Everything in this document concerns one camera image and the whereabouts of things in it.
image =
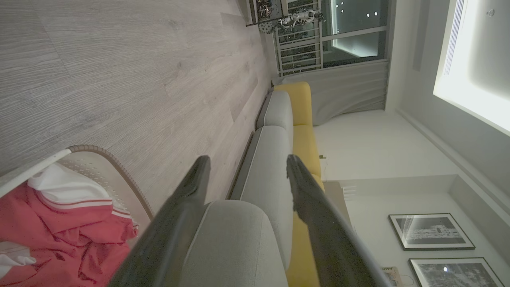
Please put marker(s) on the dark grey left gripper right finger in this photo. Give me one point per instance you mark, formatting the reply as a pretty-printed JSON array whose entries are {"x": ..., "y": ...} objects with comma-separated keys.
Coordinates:
[{"x": 318, "y": 223}]

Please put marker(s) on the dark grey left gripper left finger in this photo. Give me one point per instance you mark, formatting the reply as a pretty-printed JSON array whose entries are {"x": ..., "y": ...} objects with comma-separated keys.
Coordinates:
[{"x": 175, "y": 223}]

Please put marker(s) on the red and white garment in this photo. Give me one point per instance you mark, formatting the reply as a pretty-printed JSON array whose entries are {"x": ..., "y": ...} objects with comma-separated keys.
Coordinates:
[{"x": 75, "y": 239}]

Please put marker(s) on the yellow sofa back cushion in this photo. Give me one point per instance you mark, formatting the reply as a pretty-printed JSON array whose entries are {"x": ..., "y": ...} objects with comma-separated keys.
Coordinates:
[
  {"x": 299, "y": 101},
  {"x": 305, "y": 255},
  {"x": 306, "y": 145}
]

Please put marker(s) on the large grey sofa seat cushion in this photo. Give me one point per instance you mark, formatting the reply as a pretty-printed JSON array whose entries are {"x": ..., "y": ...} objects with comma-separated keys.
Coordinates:
[{"x": 235, "y": 247}]

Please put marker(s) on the long grey sofa seat cushion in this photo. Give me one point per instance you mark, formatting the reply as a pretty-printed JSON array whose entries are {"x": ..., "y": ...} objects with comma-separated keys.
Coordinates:
[{"x": 267, "y": 167}]

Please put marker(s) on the small grey sofa seat cushion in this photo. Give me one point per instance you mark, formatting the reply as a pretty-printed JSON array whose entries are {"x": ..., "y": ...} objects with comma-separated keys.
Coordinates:
[{"x": 278, "y": 109}]

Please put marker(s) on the cream laundry basket brown rim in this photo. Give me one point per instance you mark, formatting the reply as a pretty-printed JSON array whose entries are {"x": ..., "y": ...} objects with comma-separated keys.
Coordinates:
[{"x": 104, "y": 169}]

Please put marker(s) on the black framed picture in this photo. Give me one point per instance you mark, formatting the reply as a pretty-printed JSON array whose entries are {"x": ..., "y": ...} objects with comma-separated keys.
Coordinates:
[
  {"x": 454, "y": 275},
  {"x": 432, "y": 231}
]

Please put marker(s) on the grey curtain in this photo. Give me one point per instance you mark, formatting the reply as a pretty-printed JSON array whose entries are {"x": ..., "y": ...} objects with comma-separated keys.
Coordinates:
[{"x": 346, "y": 87}]

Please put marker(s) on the white window railing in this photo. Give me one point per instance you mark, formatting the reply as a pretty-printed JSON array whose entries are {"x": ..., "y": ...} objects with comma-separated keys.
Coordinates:
[{"x": 301, "y": 52}]

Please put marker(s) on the small white background robot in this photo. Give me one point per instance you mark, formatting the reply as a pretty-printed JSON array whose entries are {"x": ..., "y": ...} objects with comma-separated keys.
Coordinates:
[{"x": 301, "y": 18}]

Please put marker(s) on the grey table with black legs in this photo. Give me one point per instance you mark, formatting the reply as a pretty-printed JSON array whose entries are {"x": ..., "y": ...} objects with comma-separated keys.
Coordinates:
[{"x": 255, "y": 12}]

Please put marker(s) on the recessed ceiling light panel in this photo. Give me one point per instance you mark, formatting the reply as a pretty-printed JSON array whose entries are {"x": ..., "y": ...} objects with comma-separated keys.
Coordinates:
[{"x": 478, "y": 56}]

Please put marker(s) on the wall control panel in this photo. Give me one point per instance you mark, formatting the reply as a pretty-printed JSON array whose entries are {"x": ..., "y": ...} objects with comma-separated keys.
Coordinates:
[{"x": 391, "y": 277}]

